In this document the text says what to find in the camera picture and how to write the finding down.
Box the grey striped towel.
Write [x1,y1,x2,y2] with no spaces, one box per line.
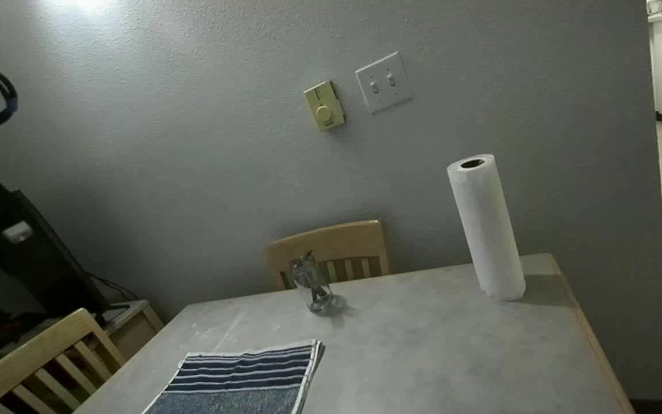
[143,341,325,414]

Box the white paper towel roll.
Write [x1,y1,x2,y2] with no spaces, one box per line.
[444,152,529,304]

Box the light wooden chair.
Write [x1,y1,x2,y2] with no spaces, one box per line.
[0,306,128,414]
[268,219,391,291]

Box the clear glass jar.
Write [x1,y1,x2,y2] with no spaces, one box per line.
[287,250,348,317]

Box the beige round thermostat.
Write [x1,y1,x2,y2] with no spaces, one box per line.
[300,79,347,133]

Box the small wooden side table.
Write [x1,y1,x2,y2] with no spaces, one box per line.
[98,297,164,363]

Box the small white device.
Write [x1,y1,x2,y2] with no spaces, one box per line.
[2,219,37,245]

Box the dark equipment cart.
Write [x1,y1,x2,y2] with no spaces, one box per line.
[0,144,112,376]

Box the white light switch plate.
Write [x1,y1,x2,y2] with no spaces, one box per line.
[353,50,415,117]

